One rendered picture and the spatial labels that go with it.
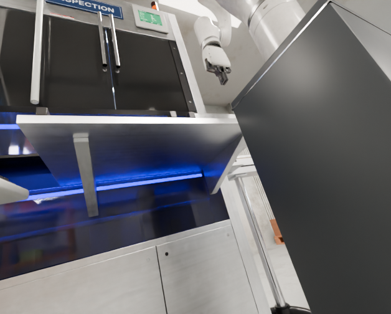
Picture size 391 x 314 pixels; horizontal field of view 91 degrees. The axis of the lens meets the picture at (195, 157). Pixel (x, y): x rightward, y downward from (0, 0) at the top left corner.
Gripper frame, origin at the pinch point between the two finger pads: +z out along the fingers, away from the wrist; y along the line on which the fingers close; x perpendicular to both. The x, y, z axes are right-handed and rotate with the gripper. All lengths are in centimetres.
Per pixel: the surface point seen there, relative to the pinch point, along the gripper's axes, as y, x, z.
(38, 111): 56, 5, 22
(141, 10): 13, -34, -92
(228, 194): -9, -35, 39
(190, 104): -3.4, -35.2, -15.4
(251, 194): -229, -274, 13
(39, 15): 66, -28, -57
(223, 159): 0.6, -15.4, 27.9
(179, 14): -62, -95, -215
